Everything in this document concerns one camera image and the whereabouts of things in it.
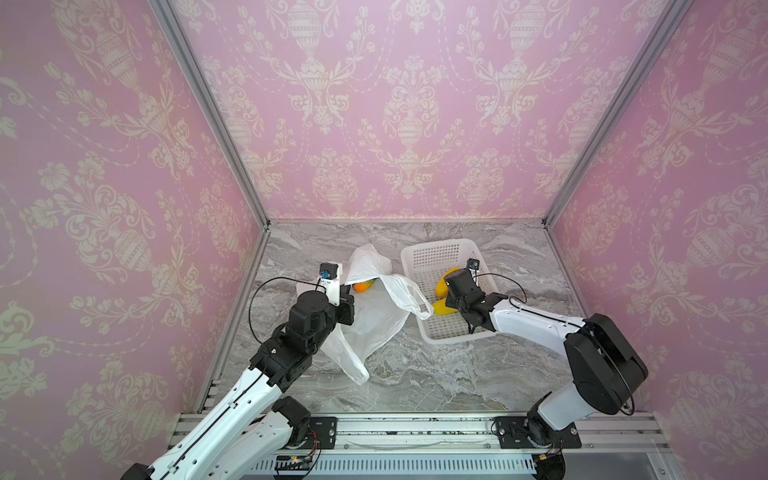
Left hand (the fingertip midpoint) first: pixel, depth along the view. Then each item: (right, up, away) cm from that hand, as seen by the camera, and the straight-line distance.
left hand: (352, 287), depth 73 cm
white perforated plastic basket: (+22, +4, +32) cm, 39 cm away
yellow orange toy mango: (+22, 0, +1) cm, 22 cm away
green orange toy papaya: (0, -3, +27) cm, 27 cm away
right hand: (+30, -3, +20) cm, 36 cm away
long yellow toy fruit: (+25, -9, +19) cm, 32 cm away
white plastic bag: (+5, -10, +23) cm, 26 cm away
